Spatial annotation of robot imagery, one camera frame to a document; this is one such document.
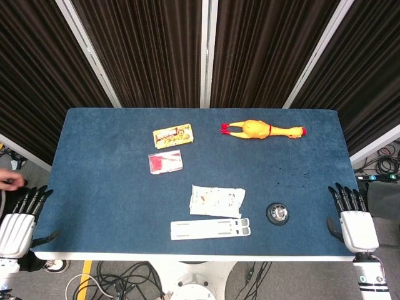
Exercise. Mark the person's hand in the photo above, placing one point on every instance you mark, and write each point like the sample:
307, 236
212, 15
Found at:
11, 182

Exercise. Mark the blue felt table mat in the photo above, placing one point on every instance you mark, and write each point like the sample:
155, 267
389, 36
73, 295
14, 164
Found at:
200, 181

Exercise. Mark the yellow rubber chicken toy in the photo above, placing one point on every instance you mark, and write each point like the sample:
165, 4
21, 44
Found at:
262, 129

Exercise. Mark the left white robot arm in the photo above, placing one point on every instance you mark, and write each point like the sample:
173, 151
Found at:
7, 275

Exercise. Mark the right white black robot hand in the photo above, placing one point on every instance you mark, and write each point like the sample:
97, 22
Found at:
357, 229

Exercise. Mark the white plastic packet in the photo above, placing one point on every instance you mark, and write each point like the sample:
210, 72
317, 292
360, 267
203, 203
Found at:
217, 201

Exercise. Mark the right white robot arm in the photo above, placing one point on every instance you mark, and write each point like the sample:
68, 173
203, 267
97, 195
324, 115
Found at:
373, 276

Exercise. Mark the white folding stand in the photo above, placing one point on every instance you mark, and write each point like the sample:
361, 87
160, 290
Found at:
210, 229

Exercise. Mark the yellow snack box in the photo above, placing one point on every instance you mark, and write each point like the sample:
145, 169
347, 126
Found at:
173, 135

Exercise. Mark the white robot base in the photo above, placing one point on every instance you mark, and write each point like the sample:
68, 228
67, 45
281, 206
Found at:
191, 282

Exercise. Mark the clear box with red contents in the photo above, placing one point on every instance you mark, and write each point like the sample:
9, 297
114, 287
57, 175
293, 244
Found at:
165, 161

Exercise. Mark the black power strip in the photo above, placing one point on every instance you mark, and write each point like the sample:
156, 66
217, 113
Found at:
378, 177

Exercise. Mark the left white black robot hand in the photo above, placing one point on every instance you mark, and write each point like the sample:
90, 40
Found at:
15, 231

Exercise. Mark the black white sneaker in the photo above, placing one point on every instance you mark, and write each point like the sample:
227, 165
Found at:
56, 265

